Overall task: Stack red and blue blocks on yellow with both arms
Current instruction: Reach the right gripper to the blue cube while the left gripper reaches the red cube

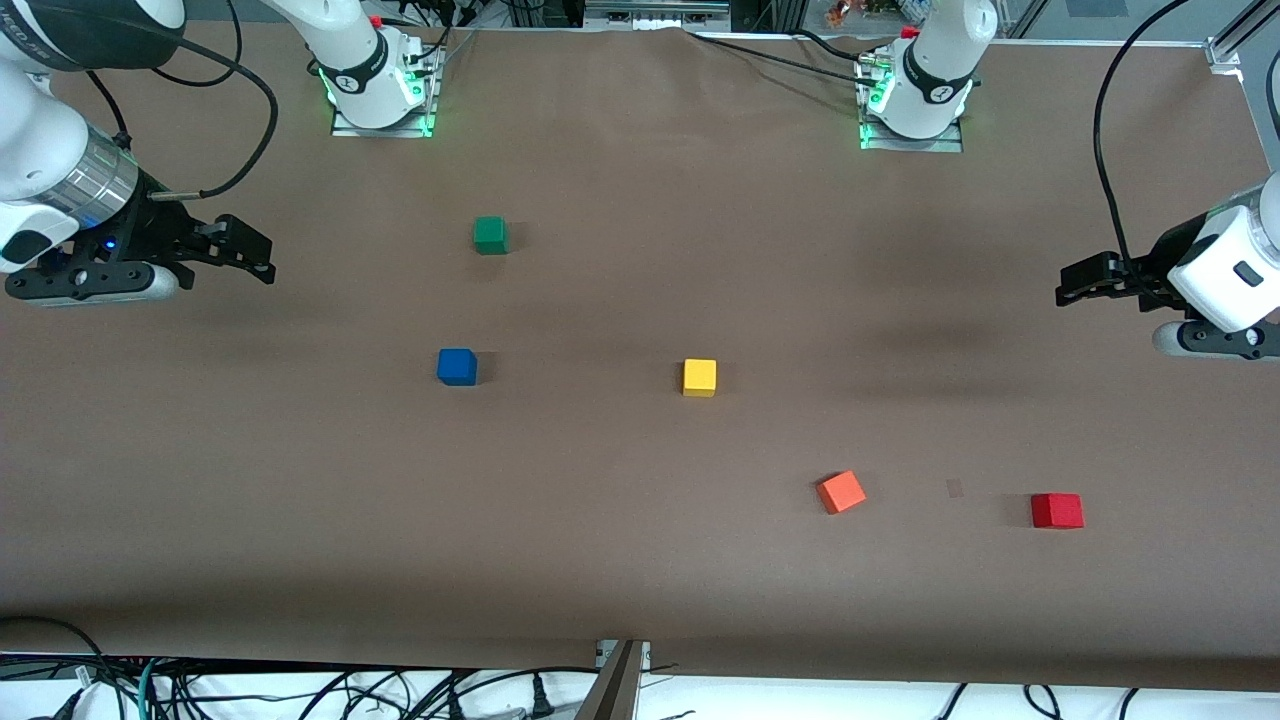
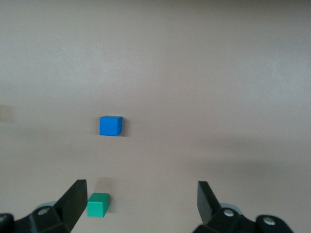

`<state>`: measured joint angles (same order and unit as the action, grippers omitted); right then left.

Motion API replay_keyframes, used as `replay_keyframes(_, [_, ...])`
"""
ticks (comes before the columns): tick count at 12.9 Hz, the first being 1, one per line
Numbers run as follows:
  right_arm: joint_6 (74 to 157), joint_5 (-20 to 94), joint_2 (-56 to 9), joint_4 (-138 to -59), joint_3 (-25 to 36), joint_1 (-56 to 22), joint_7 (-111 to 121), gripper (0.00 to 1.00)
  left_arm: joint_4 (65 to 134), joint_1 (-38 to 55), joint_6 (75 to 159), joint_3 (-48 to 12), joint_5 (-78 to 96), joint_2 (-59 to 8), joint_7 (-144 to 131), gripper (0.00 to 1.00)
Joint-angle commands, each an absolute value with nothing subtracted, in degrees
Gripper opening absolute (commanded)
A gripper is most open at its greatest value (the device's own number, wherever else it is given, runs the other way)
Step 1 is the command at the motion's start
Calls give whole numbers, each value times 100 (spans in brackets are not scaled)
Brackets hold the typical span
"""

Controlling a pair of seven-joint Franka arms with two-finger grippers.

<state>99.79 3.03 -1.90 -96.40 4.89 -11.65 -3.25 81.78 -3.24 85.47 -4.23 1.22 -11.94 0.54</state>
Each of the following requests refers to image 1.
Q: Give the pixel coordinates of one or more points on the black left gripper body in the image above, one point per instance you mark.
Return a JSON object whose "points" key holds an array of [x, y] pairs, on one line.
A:
{"points": [[1163, 257]]}

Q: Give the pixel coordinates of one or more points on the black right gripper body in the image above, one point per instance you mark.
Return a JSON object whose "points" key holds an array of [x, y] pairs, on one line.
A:
{"points": [[155, 225]]}

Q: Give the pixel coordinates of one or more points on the red wooden block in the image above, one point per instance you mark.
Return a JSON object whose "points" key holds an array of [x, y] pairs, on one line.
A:
{"points": [[1056, 511]]}

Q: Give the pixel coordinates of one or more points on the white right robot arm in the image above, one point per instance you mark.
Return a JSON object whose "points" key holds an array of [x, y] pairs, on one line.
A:
{"points": [[40, 150]]}

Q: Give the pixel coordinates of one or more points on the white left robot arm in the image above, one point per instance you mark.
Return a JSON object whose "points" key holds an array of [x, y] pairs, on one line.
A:
{"points": [[938, 70]]}

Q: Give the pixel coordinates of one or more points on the blue wooden block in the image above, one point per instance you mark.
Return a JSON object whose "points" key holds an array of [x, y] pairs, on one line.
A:
{"points": [[456, 367]]}

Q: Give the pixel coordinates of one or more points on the green wooden block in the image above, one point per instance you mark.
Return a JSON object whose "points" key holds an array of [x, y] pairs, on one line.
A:
{"points": [[490, 235]]}

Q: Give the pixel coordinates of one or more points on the orange wooden block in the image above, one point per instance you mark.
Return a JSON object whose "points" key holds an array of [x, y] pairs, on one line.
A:
{"points": [[841, 492]]}

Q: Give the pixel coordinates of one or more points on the yellow wooden block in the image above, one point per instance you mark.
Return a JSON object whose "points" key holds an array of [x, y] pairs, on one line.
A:
{"points": [[699, 378]]}

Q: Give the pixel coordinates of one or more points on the brown table cover sheet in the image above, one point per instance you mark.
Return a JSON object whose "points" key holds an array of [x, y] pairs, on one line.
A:
{"points": [[640, 570]]}

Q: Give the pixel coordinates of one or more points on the black power plug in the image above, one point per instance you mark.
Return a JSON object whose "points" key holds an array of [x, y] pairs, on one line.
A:
{"points": [[541, 697]]}

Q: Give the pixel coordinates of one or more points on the dark slanted pole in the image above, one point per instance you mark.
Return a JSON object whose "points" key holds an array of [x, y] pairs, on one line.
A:
{"points": [[612, 690]]}

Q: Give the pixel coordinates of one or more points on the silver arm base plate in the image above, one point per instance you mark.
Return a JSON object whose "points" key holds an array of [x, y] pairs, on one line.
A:
{"points": [[950, 145], [350, 128]]}

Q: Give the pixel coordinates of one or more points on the aluminium frame profile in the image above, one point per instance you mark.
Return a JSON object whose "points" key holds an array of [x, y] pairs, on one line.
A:
{"points": [[655, 12], [1245, 90]]}

